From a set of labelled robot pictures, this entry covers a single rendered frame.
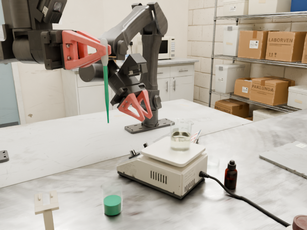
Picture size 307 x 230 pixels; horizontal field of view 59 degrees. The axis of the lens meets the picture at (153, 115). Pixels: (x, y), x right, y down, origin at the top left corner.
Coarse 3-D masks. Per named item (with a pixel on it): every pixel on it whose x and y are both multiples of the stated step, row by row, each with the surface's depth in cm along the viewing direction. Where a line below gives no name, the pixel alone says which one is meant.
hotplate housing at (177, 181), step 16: (128, 160) 67; (144, 160) 64; (192, 160) 63; (128, 176) 68; (144, 176) 64; (160, 176) 61; (176, 176) 58; (192, 176) 62; (208, 176) 64; (176, 192) 60
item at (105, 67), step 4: (104, 68) 47; (104, 72) 48; (104, 76) 48; (104, 80) 48; (104, 84) 48; (104, 88) 49; (108, 92) 49; (108, 96) 49; (108, 100) 49; (108, 104) 50; (108, 108) 50; (108, 112) 50; (108, 116) 50; (108, 120) 50
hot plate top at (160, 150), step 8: (152, 144) 68; (160, 144) 68; (168, 144) 68; (192, 144) 68; (144, 152) 63; (152, 152) 63; (160, 152) 63; (168, 152) 63; (192, 152) 63; (200, 152) 64; (160, 160) 61; (168, 160) 60; (176, 160) 59; (184, 160) 59
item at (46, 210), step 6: (54, 192) 41; (36, 198) 39; (54, 198) 39; (36, 204) 38; (42, 204) 38; (48, 204) 38; (54, 204) 38; (36, 210) 37; (42, 210) 37; (48, 210) 37; (48, 216) 37; (48, 222) 38; (48, 228) 38
